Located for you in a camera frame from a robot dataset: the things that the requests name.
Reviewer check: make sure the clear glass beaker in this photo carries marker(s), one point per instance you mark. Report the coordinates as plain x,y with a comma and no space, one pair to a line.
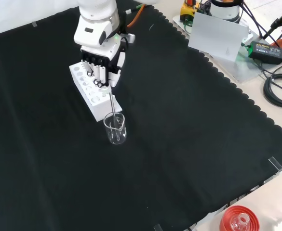
121,140

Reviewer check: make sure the clear acrylic cloth clip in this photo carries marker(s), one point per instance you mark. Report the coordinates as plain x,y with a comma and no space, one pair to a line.
34,24
157,227
275,164

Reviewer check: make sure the white test tube rack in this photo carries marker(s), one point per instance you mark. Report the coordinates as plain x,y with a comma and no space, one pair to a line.
99,110

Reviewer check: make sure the yellow stop button box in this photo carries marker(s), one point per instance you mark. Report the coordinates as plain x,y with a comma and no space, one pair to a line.
187,11

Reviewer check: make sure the black tripod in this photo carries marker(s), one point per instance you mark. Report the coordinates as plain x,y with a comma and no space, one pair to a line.
275,24

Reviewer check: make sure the pale white board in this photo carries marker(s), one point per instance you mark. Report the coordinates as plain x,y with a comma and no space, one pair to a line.
215,36

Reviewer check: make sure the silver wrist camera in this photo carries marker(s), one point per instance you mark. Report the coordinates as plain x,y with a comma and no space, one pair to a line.
130,38

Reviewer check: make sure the small clear glass flask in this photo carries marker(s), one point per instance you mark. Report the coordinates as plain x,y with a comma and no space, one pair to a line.
240,225

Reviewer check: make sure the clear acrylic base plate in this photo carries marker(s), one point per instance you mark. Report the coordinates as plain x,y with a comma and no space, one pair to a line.
248,72

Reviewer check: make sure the black power adapter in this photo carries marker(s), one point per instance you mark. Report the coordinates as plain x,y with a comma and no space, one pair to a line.
266,51

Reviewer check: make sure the black scalloped bench cloth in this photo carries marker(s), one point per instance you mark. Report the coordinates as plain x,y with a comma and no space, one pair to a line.
167,125

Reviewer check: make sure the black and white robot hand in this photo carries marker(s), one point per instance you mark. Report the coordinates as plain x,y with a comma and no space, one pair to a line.
95,36

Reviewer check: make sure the clear glass rod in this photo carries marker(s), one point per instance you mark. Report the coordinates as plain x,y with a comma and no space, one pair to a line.
112,108

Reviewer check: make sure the red ribbed funnel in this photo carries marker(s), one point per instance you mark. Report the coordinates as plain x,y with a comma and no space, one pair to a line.
227,216

